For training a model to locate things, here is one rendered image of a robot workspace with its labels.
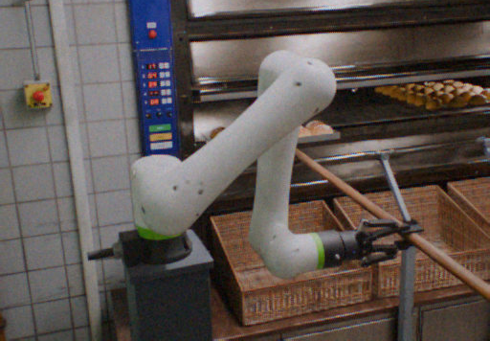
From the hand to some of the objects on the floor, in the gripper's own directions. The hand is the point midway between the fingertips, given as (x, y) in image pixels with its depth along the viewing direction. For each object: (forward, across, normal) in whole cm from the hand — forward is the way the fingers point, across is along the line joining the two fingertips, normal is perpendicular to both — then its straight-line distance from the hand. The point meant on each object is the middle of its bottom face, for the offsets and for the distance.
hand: (409, 236), depth 155 cm
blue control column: (-46, +120, -209) cm, 246 cm away
